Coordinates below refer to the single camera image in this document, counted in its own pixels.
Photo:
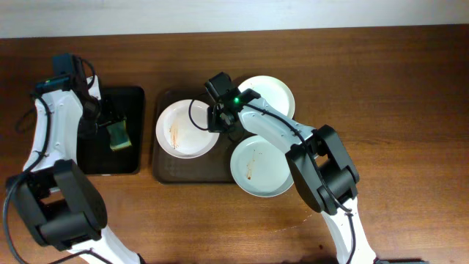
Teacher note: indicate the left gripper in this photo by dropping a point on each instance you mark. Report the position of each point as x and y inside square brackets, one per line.
[112, 111]

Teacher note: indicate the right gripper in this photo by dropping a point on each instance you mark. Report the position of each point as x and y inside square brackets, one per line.
[213, 125]

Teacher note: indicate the green yellow sponge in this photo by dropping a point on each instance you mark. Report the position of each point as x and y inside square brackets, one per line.
[119, 138]

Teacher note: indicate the white plate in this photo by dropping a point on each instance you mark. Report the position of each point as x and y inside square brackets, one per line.
[259, 168]
[274, 91]
[177, 135]

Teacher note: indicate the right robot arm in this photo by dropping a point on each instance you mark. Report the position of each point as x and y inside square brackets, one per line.
[322, 170]

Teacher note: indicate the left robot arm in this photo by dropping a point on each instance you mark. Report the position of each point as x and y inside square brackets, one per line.
[56, 201]

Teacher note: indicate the black plastic tray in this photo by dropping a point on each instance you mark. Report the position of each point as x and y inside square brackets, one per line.
[95, 156]

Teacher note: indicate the brown translucent tray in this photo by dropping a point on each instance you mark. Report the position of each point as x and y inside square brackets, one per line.
[211, 167]

